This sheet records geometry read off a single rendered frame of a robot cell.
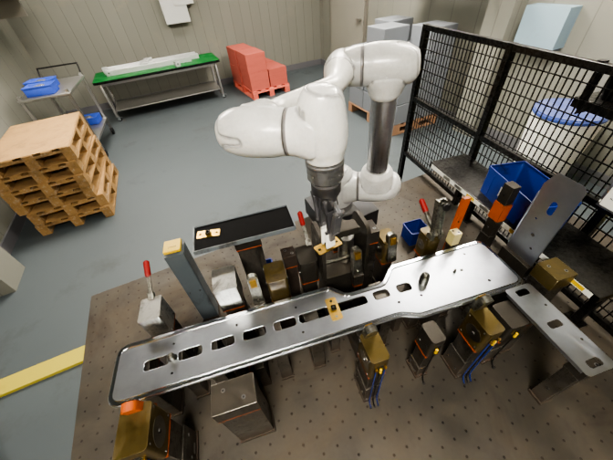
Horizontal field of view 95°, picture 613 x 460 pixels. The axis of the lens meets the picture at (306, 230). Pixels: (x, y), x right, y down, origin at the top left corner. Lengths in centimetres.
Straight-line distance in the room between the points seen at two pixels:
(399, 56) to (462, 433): 125
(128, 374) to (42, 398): 158
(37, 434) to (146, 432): 165
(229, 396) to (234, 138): 66
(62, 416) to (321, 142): 227
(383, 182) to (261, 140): 91
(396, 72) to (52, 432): 255
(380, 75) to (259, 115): 59
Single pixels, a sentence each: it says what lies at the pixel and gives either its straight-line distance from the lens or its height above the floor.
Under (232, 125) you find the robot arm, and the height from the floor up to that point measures 162.
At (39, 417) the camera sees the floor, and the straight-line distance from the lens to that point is 259.
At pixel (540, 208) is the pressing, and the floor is 121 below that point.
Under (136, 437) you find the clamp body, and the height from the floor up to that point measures 106.
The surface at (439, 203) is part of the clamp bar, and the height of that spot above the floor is 121.
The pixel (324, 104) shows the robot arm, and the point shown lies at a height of 166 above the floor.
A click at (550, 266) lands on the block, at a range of 125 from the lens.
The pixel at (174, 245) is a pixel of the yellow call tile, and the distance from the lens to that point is 111.
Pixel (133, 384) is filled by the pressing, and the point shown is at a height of 100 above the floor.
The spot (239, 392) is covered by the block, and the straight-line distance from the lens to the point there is 89.
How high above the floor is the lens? 185
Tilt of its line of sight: 43 degrees down
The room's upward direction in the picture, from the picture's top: 6 degrees counter-clockwise
